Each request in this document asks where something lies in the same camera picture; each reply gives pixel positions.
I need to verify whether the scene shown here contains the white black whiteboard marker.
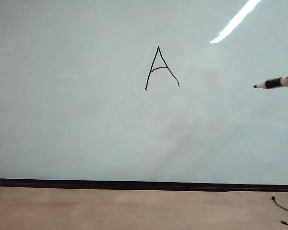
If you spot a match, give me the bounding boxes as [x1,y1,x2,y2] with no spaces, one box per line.
[253,73,288,90]

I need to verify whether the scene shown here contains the large glass whiteboard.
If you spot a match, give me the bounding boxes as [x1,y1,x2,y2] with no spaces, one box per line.
[0,0,288,185]

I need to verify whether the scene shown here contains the black whiteboard bottom rail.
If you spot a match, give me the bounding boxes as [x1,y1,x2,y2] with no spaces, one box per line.
[0,177,288,193]

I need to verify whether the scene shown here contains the black cable with round plug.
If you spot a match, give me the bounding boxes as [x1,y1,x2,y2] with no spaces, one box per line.
[270,191,288,215]

